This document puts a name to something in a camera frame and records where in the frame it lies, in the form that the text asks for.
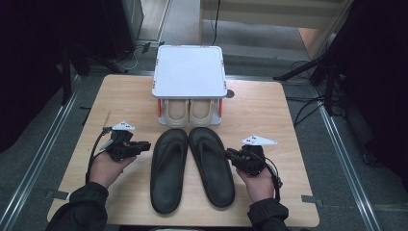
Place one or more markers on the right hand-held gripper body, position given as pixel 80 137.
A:
pixel 253 159

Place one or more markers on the person's right hand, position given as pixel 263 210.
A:
pixel 260 186

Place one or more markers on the person's left hand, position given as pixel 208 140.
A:
pixel 106 170

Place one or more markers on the white shoe rack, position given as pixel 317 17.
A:
pixel 189 70

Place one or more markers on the metal floor rail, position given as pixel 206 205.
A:
pixel 38 160
pixel 346 160

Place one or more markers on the black tripod stand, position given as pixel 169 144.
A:
pixel 298 69

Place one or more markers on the black cabinet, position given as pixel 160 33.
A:
pixel 118 29

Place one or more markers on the black stand post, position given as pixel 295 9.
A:
pixel 66 80

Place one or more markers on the grey tape strip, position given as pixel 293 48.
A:
pixel 312 200
pixel 57 194

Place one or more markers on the cream clog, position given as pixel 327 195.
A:
pixel 201 111
pixel 176 112

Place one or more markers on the dark table grommet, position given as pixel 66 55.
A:
pixel 230 94

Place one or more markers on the small black plug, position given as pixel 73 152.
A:
pixel 146 47

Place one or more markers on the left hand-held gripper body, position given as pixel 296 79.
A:
pixel 120 146

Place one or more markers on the black curtain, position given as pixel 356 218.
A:
pixel 381 80
pixel 32 64

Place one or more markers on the black flip-flop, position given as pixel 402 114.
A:
pixel 168 173
pixel 211 166

